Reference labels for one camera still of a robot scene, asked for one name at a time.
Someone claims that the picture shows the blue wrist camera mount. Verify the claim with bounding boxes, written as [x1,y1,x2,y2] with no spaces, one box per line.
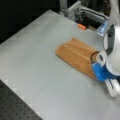
[92,62,117,82]

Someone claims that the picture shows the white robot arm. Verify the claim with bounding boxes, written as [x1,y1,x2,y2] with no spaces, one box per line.
[91,0,120,97]

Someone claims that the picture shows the orange terry towel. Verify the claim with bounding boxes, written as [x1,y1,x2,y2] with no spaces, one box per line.
[55,38,96,80]

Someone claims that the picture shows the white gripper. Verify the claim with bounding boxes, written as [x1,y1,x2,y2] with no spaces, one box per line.
[90,51,120,97]

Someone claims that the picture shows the orange table clamp far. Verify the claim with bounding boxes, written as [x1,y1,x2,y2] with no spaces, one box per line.
[78,24,86,29]

